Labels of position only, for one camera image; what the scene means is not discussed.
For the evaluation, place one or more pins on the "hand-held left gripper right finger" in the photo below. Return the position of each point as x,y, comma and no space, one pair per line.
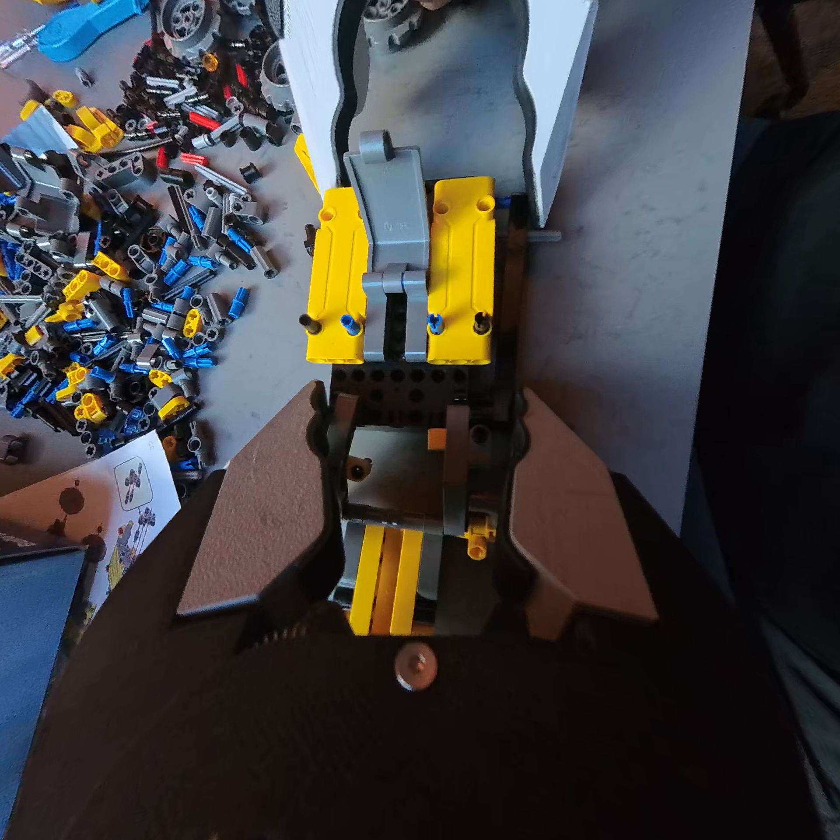
571,525

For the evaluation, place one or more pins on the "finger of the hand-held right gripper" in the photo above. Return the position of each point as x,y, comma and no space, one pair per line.
558,98
312,65

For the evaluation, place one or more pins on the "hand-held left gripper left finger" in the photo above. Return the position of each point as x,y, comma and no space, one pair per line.
262,525

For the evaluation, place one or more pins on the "white instruction booklet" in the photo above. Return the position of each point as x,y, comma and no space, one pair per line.
131,472

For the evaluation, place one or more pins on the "yellow black building-block vehicle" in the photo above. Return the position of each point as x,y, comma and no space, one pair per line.
334,275

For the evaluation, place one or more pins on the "grey toy wheel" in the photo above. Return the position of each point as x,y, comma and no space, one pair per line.
180,16
387,26
279,85

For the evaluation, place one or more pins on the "yellow curved panel piece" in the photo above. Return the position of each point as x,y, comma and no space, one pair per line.
305,161

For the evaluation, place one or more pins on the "person's dark clothing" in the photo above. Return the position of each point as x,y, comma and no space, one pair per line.
774,459

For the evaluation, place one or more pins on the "blue brick separator tool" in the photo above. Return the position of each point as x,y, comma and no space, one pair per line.
85,33

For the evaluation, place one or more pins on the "blue cardboard box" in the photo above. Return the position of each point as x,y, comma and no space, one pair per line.
39,623

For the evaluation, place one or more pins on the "small dark connector piece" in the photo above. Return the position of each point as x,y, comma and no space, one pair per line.
13,449

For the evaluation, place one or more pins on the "pile of building-block parts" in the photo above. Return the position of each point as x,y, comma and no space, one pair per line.
164,282

